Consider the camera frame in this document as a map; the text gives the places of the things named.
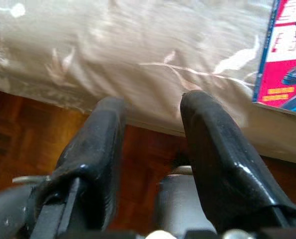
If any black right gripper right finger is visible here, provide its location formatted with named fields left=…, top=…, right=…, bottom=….
left=179, top=90, right=296, bottom=234

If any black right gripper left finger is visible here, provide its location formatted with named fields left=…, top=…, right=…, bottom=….
left=29, top=96, right=127, bottom=239

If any grey right robot leg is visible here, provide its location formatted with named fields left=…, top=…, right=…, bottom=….
left=154, top=165, right=220, bottom=239

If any beige floral bed sheet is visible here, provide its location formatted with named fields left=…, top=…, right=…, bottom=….
left=0, top=0, right=296, bottom=166

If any anime cover comic book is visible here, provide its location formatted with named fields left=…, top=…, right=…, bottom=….
left=252, top=0, right=296, bottom=116

